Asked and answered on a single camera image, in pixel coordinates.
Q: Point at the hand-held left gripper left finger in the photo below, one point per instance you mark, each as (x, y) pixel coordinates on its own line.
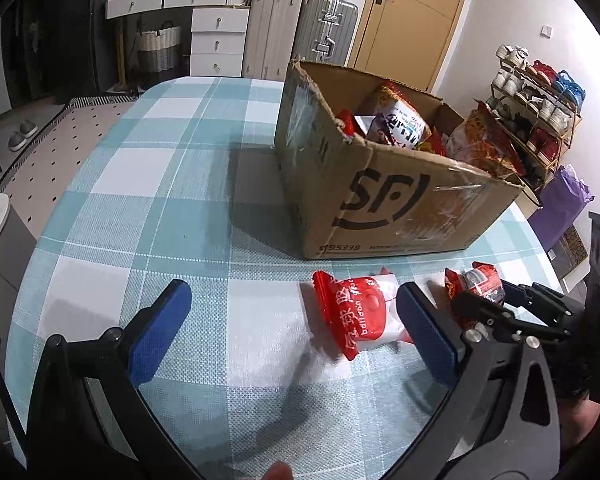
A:
(161, 332)

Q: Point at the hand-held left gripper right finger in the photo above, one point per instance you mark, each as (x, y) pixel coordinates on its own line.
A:
(427, 337)

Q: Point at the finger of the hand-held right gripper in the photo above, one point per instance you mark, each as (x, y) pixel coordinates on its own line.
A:
(485, 312)
(540, 296)

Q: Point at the small red snack packet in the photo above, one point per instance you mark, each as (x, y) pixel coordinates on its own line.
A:
(480, 280)

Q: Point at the red and white snack packet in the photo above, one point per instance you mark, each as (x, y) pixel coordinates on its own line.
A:
(360, 315)

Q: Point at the brown cardboard box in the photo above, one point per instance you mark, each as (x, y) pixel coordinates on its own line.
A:
(380, 200)

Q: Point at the orange noodle snack bag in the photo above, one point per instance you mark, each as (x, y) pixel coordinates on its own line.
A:
(490, 145)
(405, 110)

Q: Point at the person's left hand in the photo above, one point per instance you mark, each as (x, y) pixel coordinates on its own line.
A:
(279, 472)

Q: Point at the patterned door mat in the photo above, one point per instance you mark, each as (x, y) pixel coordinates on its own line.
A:
(572, 252)

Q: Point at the purple fabric bag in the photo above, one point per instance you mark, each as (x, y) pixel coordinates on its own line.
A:
(560, 205)

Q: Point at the wooden shoe rack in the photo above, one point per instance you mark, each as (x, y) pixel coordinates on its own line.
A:
(567, 135)

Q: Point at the grey cabinet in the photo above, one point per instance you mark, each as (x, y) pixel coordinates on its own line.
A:
(0, 260)

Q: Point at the shoe rack with shoes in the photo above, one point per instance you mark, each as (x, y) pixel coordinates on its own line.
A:
(545, 110)

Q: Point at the dotted beige rug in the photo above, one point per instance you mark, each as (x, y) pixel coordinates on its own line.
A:
(55, 150)

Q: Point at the red snack bag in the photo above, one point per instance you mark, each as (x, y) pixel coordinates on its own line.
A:
(346, 122)

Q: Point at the grey slipper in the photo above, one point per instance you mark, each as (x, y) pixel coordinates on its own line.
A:
(17, 141)
(28, 128)

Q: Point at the woven laundry basket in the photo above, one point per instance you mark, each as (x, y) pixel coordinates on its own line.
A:
(159, 55)

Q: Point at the wooden door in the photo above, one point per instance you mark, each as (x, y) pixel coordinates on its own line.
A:
(415, 20)

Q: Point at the white dresser with drawers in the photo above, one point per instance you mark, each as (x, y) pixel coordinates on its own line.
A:
(217, 20)

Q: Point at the black wardrobe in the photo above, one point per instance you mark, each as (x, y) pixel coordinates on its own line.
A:
(40, 35)

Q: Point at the beige suitcase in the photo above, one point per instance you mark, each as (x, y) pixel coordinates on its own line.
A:
(272, 30)

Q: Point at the silver suitcase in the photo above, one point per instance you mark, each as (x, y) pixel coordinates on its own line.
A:
(327, 30)

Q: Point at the white light switch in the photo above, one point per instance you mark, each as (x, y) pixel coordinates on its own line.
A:
(546, 31)

